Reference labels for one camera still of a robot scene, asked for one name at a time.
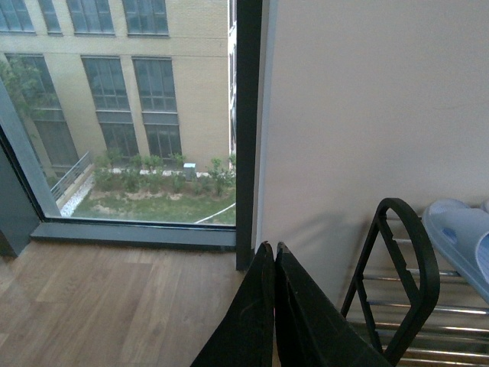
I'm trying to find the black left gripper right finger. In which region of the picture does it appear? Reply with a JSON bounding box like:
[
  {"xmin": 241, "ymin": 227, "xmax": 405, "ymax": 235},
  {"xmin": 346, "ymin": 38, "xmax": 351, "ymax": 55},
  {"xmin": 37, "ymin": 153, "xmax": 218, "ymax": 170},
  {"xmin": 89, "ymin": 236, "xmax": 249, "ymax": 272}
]
[{"xmin": 275, "ymin": 242, "xmax": 390, "ymax": 366}]

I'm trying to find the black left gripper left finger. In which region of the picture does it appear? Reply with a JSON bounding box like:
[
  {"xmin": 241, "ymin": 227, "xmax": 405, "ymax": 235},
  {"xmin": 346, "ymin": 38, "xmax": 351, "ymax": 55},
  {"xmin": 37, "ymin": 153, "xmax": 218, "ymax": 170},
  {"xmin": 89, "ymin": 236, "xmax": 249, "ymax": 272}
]
[{"xmin": 192, "ymin": 242, "xmax": 275, "ymax": 366}]

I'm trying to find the light blue slipper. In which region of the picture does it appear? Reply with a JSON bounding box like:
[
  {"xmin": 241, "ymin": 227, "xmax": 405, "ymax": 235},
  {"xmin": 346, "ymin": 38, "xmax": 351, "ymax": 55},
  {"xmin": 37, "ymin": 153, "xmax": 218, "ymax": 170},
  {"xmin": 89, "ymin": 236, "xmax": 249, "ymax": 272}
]
[{"xmin": 422, "ymin": 199, "xmax": 488, "ymax": 300}]

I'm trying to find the black metal shoe rack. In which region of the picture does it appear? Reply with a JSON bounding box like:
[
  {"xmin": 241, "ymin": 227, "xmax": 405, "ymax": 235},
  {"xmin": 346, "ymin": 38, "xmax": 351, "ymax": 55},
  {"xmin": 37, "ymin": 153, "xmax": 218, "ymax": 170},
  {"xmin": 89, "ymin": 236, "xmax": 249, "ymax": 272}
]
[{"xmin": 341, "ymin": 198, "xmax": 488, "ymax": 366}]

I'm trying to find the left window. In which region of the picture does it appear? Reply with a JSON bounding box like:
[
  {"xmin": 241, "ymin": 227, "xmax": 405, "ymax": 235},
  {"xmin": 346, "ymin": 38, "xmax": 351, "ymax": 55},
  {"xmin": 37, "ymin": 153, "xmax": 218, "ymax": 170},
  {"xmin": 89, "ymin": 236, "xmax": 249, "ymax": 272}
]
[{"xmin": 1, "ymin": 1, "xmax": 263, "ymax": 270}]

